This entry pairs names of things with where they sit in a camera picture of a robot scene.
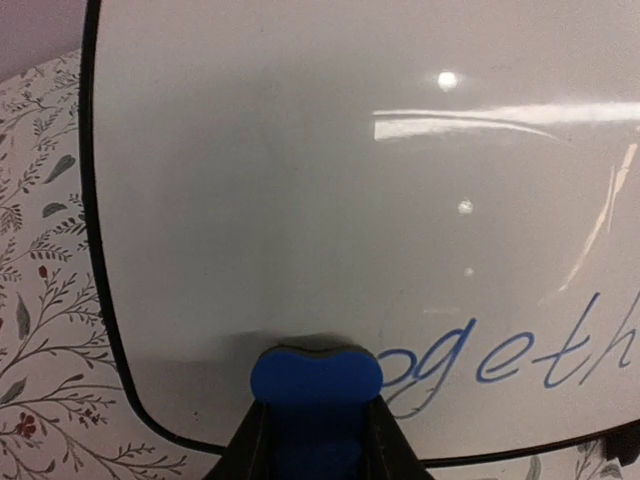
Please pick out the small black-framed whiteboard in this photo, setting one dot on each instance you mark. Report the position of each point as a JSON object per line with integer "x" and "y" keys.
{"x": 278, "y": 84}

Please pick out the blue whiteboard eraser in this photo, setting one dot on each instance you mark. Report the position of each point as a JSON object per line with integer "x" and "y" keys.
{"x": 317, "y": 402}

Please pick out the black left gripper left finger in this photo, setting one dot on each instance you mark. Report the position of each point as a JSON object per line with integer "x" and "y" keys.
{"x": 248, "y": 455}

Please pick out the black right whiteboard foot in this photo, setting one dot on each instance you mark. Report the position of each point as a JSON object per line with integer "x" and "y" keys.
{"x": 623, "y": 446}

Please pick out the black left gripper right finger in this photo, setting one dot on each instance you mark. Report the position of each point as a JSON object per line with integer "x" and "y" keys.
{"x": 389, "y": 455}

